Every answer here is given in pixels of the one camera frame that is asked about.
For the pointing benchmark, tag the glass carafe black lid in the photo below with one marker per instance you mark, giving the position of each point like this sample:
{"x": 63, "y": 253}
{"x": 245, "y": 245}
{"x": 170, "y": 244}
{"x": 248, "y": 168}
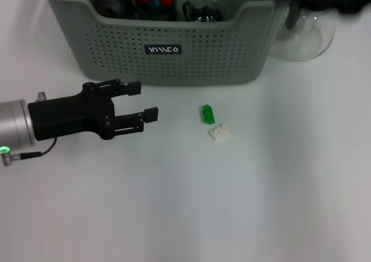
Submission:
{"x": 304, "y": 41}

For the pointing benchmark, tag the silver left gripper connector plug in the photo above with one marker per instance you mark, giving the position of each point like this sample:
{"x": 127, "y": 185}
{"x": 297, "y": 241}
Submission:
{"x": 41, "y": 96}

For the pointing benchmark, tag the grey-green perforated storage bin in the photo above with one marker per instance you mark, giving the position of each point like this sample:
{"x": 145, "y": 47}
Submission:
{"x": 203, "y": 56}

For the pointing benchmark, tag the black ceramic teapot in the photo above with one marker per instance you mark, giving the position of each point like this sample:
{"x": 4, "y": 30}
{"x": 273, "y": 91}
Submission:
{"x": 110, "y": 1}

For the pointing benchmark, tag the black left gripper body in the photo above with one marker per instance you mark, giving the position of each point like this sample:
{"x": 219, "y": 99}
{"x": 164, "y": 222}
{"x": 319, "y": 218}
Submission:
{"x": 66, "y": 117}

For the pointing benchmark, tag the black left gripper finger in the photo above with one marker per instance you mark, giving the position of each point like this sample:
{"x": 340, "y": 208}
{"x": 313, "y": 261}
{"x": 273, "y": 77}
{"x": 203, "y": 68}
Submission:
{"x": 130, "y": 124}
{"x": 121, "y": 89}

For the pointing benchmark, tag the white toy brick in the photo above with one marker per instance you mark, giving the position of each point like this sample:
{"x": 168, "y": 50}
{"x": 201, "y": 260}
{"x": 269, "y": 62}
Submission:
{"x": 220, "y": 133}

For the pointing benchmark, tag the dark green toy brick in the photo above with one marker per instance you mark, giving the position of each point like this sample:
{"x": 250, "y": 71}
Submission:
{"x": 208, "y": 115}

